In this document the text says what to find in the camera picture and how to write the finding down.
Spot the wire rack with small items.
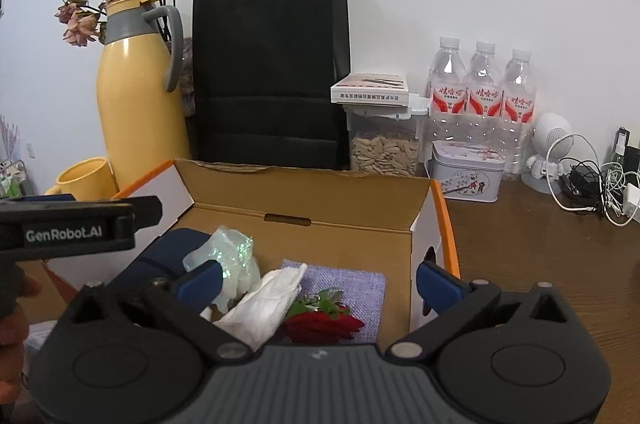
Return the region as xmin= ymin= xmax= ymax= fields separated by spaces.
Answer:
xmin=0 ymin=159 xmax=26 ymax=197

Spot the white robot-shaped fan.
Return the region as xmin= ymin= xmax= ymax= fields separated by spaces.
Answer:
xmin=521 ymin=111 xmax=576 ymax=194

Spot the dark spray bottle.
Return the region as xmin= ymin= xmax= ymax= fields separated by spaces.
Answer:
xmin=612 ymin=127 xmax=633 ymax=170

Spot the tangle of charger cables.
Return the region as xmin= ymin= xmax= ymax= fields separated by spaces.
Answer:
xmin=545 ymin=134 xmax=636 ymax=227

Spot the white tissue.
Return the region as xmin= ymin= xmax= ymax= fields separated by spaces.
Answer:
xmin=212 ymin=263 xmax=308 ymax=352

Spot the purple woven mat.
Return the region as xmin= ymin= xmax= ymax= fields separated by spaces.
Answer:
xmin=280 ymin=259 xmax=387 ymax=345

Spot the flat white printed box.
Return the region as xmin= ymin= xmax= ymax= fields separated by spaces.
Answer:
xmin=330 ymin=72 xmax=412 ymax=106

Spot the navy zip case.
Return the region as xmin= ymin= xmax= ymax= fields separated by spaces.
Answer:
xmin=107 ymin=228 xmax=213 ymax=305

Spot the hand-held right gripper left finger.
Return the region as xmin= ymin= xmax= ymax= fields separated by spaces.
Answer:
xmin=65 ymin=260 xmax=253 ymax=364

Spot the red cardboard box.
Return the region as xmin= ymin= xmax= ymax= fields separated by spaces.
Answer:
xmin=47 ymin=158 xmax=461 ymax=335

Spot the white printed metal tin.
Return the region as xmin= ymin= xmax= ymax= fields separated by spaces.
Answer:
xmin=431 ymin=140 xmax=506 ymax=204

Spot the yellow thermos jug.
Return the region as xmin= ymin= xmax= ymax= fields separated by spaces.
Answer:
xmin=96 ymin=0 xmax=193 ymax=187

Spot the red artificial rose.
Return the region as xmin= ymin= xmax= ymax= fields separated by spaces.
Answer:
xmin=284 ymin=286 xmax=366 ymax=346

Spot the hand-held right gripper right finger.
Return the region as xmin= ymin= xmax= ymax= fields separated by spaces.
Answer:
xmin=382 ymin=260 xmax=576 ymax=362

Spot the white charger plug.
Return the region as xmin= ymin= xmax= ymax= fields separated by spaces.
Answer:
xmin=622 ymin=184 xmax=640 ymax=222

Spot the clear container of seeds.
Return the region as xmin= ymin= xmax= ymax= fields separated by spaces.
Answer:
xmin=345 ymin=96 xmax=432 ymax=177

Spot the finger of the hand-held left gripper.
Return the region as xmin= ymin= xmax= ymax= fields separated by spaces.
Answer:
xmin=0 ymin=195 xmax=78 ymax=204
xmin=0 ymin=196 xmax=163 ymax=231

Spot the person's left hand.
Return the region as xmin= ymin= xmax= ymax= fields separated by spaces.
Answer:
xmin=0 ymin=276 xmax=42 ymax=402

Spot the yellow ceramic mug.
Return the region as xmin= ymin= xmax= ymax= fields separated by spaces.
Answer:
xmin=44 ymin=157 xmax=120 ymax=200

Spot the translucent green plastic bag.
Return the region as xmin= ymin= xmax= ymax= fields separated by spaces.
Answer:
xmin=182 ymin=226 xmax=261 ymax=312

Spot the black paper bag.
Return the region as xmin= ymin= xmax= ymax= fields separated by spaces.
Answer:
xmin=192 ymin=0 xmax=351 ymax=172

